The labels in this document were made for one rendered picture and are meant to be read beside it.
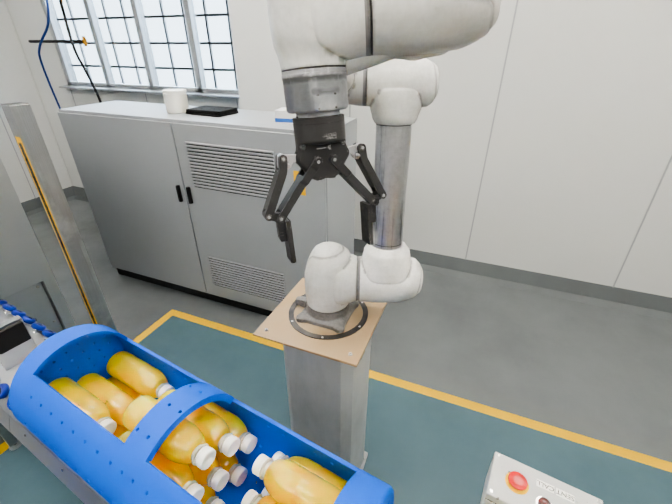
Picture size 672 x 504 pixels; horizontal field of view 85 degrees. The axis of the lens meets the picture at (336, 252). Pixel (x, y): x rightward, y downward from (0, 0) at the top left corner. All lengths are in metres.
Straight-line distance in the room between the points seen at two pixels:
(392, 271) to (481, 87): 2.18
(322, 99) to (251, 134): 1.81
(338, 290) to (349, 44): 0.84
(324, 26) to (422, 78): 0.58
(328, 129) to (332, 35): 0.11
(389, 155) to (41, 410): 1.04
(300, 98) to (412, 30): 0.16
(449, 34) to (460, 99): 2.63
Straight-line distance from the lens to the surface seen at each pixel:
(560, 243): 3.50
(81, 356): 1.24
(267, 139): 2.26
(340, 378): 1.36
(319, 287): 1.22
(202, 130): 2.54
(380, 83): 1.05
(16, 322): 1.61
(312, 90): 0.52
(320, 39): 0.52
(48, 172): 1.67
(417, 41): 0.54
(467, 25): 0.54
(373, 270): 1.19
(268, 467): 0.85
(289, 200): 0.56
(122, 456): 0.89
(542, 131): 3.20
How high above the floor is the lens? 1.87
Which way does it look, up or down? 30 degrees down
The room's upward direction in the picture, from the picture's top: straight up
